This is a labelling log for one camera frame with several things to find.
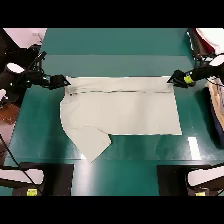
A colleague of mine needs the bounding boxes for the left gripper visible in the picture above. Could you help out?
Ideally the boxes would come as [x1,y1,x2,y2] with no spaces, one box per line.
[49,74,72,91]

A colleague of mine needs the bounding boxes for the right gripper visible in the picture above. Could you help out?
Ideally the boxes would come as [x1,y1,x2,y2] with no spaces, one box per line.
[167,69,197,89]

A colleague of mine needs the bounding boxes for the beige T-shirt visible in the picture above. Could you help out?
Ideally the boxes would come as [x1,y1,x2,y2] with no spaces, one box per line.
[59,76,184,164]

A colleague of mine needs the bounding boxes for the tan garment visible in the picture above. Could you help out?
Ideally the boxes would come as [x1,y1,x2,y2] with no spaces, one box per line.
[207,77,224,118]

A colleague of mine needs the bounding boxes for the red garment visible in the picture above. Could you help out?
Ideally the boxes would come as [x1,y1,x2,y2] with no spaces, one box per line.
[196,32,215,56]

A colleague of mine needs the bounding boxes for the white garment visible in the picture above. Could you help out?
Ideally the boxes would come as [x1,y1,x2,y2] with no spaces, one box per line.
[195,27,224,55]

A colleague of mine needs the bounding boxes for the dark blue garment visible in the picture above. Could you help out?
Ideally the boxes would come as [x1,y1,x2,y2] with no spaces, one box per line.
[199,87,224,148]

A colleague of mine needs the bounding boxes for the black cable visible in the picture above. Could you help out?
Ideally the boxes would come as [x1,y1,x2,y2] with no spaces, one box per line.
[0,132,45,196]

